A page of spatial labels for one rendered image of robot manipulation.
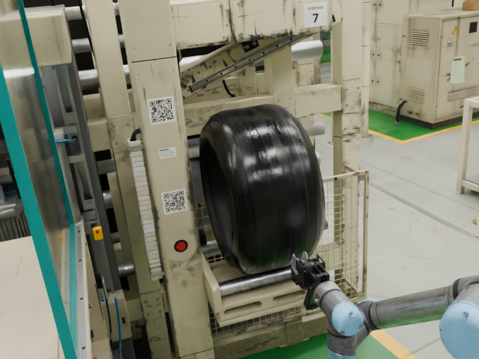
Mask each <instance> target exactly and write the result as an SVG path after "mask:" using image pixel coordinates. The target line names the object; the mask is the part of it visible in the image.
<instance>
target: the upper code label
mask: <svg viewBox="0 0 479 359"><path fill-rule="evenodd" d="M147 103H148V112H149V116H150V125H156V124H160V123H169V122H174V121H176V117H175V107H174V101H173V96H168V97H163V98H154V99H149V100H147Z"/></svg>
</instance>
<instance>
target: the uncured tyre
mask: <svg viewBox="0 0 479 359"><path fill-rule="evenodd" d="M199 151H200V171H201V178H202V187H203V192H204V196H205V203H206V206H207V212H208V215H209V218H210V223H211V225H212V230H213V232H214V235H215V238H216V241H217V244H218V246H219V248H220V251H221V253H222V255H223V257H224V259H225V261H226V262H227V263H228V264H229V265H230V266H231V267H232V268H234V269H236V270H238V271H239V272H241V273H243V274H259V273H262V272H265V271H271V270H274V269H279V268H282V267H285V266H291V260H292V255H293V254H294V255H295V256H296V258H298V259H300V258H302V254H303V252H304V251H305V252H306V253H307V256H308V258H309V257H310V256H311V255H312V254H313V253H314V250H315V248H316V247H317V245H318V243H319V242H320V240H321V237H322V234H323V231H324V223H325V211H326V209H325V196H324V185H323V180H322V176H321V170H320V166H319V162H318V159H317V156H316V153H315V150H314V147H313V145H312V143H311V140H310V138H309V136H308V134H307V132H306V130H305V129H304V127H303V126H302V124H301V123H300V122H299V121H298V120H297V119H296V118H295V117H294V116H293V115H292V114H291V113H289V112H288V111H287V110H285V109H284V108H283V107H281V106H279V105H271V104H264V105H255V106H250V107H246V108H237V109H232V110H223V111H220V112H218V113H216V114H214V115H212V116H211V117H210V119H209V120H208V121H207V122H206V124H205V125H204V127H203V128H202V130H201V133H200V146H199Z"/></svg>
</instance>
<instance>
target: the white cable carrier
mask: <svg viewBox="0 0 479 359"><path fill-rule="evenodd" d="M135 145H143V141H140V139H139V137H135V140H133V141H132V142H131V141H130V137H129V138H128V146H129V147H130V146H135ZM129 152H130V160H131V163H132V168H133V176H134V180H135V187H136V192H137V196H138V204H139V210H140V217H141V222H142V227H143V234H144V239H145V245H146V249H147V254H148V261H149V266H150V272H151V275H152V274H157V273H160V272H164V268H163V266H160V258H159V253H158V245H157V241H156V236H155V228H154V224H153V215H152V213H154V212H155V211H154V208H153V207H151V205H150V196H149V191H148V186H147V184H148V183H147V180H146V176H145V167H144V162H143V156H142V154H143V153H142V149H138V150H131V151H129ZM162 278H163V276H158V277H155V278H152V280H153V281H154V280H157V279H162Z"/></svg>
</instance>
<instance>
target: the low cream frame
mask: <svg viewBox="0 0 479 359"><path fill-rule="evenodd" d="M473 108H479V96H478V97H474V98H469V99H465V102H464V110H463V124H462V132H461V140H460V154H459V162H458V176H457V184H456V192H457V193H458V194H462V193H464V191H465V187H467V188H468V189H472V190H474V191H476V192H479V172H477V173H475V174H472V175H468V176H466V170H467V163H468V150H469V142H470V129H471V122H472V114H473Z"/></svg>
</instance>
